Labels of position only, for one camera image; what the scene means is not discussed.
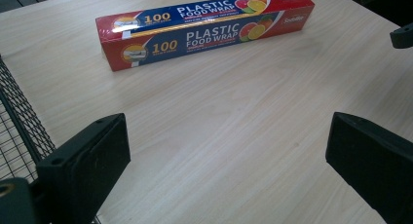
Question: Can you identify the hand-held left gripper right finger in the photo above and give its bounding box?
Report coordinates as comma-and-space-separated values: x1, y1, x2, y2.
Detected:
325, 111, 413, 224

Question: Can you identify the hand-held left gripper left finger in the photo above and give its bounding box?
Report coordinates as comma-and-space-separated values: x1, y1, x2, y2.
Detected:
35, 112, 131, 224

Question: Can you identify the black wire mesh basket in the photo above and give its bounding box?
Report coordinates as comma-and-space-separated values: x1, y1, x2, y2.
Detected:
0, 55, 56, 183

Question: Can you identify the red and blue wrap box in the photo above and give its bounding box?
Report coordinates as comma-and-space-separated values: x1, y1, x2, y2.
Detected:
94, 0, 316, 72

